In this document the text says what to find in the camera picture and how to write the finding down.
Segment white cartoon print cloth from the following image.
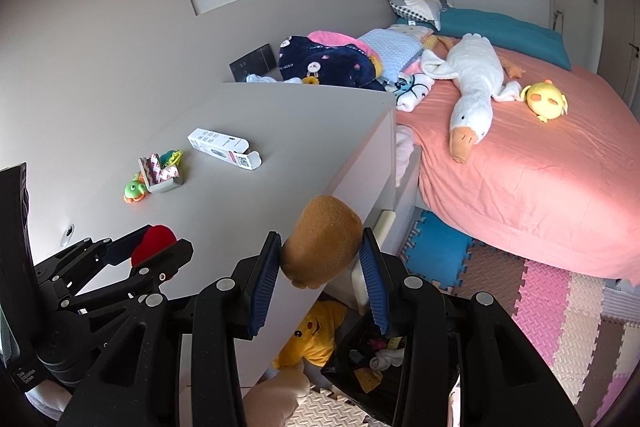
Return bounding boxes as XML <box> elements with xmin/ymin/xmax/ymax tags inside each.
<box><xmin>389</xmin><ymin>73</ymin><xmax>437</xmax><ymax>114</ymax></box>

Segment brown potato plush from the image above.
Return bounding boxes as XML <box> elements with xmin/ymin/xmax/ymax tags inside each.
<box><xmin>279</xmin><ymin>194</ymin><xmax>365</xmax><ymax>291</ymax></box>

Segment light blue blanket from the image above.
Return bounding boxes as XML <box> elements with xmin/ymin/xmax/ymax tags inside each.
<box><xmin>357</xmin><ymin>28</ymin><xmax>425</xmax><ymax>81</ymax></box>

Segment white goose plush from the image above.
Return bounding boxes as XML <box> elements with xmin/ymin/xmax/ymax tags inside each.
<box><xmin>419</xmin><ymin>33</ymin><xmax>527</xmax><ymax>166</ymax></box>

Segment checkered patchwork pillow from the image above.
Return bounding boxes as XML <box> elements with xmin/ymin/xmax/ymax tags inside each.
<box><xmin>387</xmin><ymin>0</ymin><xmax>450</xmax><ymax>32</ymax></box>

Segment red heart plush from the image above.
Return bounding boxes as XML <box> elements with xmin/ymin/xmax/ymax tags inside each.
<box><xmin>131</xmin><ymin>224</ymin><xmax>179</xmax><ymax>269</ymax></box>

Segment pink cloth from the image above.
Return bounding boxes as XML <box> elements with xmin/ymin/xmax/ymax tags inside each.
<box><xmin>306</xmin><ymin>30</ymin><xmax>359</xmax><ymax>51</ymax></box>

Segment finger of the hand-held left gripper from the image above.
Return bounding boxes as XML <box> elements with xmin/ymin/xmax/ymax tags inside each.
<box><xmin>32</xmin><ymin>227</ymin><xmax>151</xmax><ymax>282</ymax></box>
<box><xmin>57</xmin><ymin>238</ymin><xmax>195</xmax><ymax>309</ymax></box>

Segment plush toy in yellow shirt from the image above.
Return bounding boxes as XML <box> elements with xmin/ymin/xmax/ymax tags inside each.
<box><xmin>244</xmin><ymin>300</ymin><xmax>350</xmax><ymax>427</ymax></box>

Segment colourful foam floor mats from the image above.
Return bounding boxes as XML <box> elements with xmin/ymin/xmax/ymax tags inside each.
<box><xmin>285</xmin><ymin>207</ymin><xmax>640</xmax><ymax>427</ymax></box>

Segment teal pillow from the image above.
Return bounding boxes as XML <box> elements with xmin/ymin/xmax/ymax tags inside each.
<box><xmin>437</xmin><ymin>8</ymin><xmax>573</xmax><ymax>72</ymax></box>

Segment navy printed blanket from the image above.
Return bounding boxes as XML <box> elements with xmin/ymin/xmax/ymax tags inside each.
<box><xmin>277</xmin><ymin>34</ymin><xmax>382</xmax><ymax>88</ymax></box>

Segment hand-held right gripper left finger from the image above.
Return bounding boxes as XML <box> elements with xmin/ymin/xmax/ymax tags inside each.
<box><xmin>60</xmin><ymin>231</ymin><xmax>283</xmax><ymax>427</ymax></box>

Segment yellow chick plush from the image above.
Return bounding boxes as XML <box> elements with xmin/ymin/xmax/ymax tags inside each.
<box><xmin>519</xmin><ymin>79</ymin><xmax>570</xmax><ymax>124</ymax></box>

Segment red patterned white wrapper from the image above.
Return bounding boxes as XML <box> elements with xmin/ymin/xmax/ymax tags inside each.
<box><xmin>138</xmin><ymin>152</ymin><xmax>184</xmax><ymax>194</ymax></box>

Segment long white cardboard box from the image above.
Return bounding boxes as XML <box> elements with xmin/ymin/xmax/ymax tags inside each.
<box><xmin>187</xmin><ymin>127</ymin><xmax>263</xmax><ymax>171</ymax></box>

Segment black storage bin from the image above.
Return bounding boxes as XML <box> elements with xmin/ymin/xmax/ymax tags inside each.
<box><xmin>320</xmin><ymin>307</ymin><xmax>462</xmax><ymax>425</ymax></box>

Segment bed with pink sheet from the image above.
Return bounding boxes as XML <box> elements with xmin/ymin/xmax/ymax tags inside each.
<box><xmin>395</xmin><ymin>24</ymin><xmax>640</xmax><ymax>288</ymax></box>

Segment black wall switch panel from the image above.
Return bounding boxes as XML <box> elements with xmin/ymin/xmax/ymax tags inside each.
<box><xmin>228</xmin><ymin>42</ymin><xmax>276</xmax><ymax>83</ymax></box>

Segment green turtle toy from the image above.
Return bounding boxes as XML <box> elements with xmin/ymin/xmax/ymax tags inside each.
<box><xmin>122</xmin><ymin>173</ymin><xmax>152</xmax><ymax>204</ymax></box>

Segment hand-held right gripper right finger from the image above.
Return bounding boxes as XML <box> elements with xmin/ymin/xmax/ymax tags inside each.
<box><xmin>359</xmin><ymin>227</ymin><xmax>583</xmax><ymax>427</ymax></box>

